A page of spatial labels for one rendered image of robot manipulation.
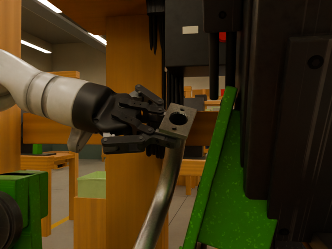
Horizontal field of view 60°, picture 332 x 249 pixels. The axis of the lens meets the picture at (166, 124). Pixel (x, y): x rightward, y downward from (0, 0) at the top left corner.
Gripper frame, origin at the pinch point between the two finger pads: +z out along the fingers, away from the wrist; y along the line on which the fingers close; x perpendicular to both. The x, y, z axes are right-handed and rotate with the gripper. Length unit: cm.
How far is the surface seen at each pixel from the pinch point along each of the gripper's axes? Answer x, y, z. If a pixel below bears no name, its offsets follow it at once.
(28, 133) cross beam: 33, 13, -45
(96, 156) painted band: 889, 531, -419
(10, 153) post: 34, 6, -46
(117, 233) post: 37.3, -4.1, -10.0
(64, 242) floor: 286, 52, -118
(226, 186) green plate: -6.3, -10.7, 8.7
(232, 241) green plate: -2.8, -14.4, 10.7
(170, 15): -4.4, 24.5, -8.4
